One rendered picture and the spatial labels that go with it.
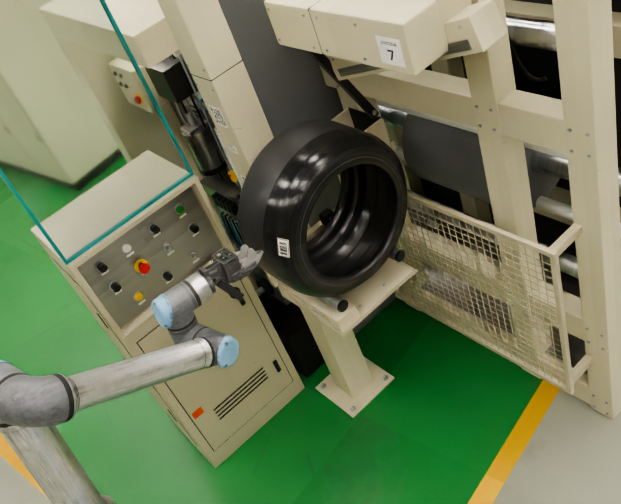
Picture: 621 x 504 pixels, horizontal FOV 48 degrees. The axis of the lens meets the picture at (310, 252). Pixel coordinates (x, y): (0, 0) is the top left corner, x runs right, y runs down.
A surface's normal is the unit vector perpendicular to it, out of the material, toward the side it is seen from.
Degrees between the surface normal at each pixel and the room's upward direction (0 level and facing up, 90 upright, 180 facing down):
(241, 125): 90
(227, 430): 90
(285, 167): 21
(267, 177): 32
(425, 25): 90
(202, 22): 90
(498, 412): 0
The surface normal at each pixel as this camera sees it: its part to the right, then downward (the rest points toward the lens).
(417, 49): 0.61, 0.35
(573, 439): -0.30, -0.73
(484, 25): 0.49, 0.11
